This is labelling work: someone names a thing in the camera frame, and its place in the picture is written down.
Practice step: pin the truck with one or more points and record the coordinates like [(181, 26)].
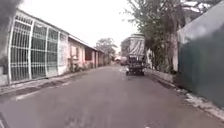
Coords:
[(136, 55)]

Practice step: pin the roadside trees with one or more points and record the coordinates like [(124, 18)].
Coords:
[(156, 30)]

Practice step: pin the grey asphalt road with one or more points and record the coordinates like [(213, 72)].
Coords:
[(106, 96)]

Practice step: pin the pink building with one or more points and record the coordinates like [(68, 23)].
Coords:
[(81, 53)]

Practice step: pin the tree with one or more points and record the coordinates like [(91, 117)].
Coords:
[(106, 48)]

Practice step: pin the white grille gate building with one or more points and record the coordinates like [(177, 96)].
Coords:
[(33, 50)]

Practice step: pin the concrete kerb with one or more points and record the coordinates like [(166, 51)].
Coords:
[(36, 85), (196, 98)]

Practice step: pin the dark green wall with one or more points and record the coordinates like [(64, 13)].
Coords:
[(201, 60)]

